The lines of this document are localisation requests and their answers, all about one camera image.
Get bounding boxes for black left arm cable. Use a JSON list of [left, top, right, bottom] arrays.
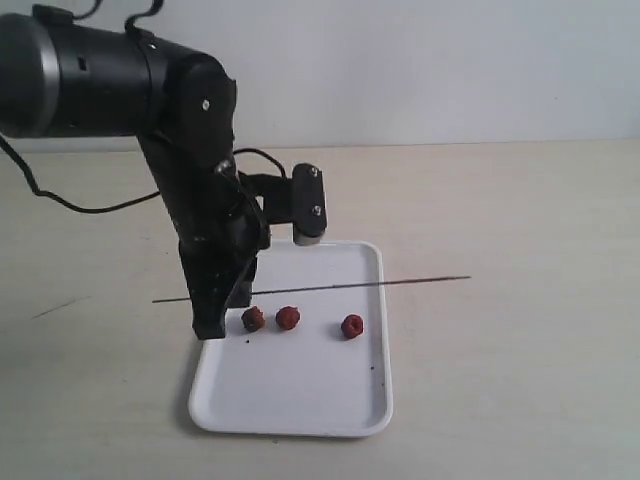
[[0, 134, 166, 215]]

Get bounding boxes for dark red berry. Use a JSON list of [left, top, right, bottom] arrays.
[[241, 306, 266, 333]]

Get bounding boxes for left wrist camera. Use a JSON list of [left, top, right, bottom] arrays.
[[243, 163, 327, 246]]

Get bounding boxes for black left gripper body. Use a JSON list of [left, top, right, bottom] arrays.
[[138, 119, 271, 260]]

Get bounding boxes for white rectangular plastic tray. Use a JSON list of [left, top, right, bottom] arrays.
[[188, 240, 393, 438]]

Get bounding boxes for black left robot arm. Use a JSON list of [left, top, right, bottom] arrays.
[[1, 4, 269, 340]]

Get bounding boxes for thin metal skewer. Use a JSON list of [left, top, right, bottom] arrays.
[[151, 275, 472, 304]]

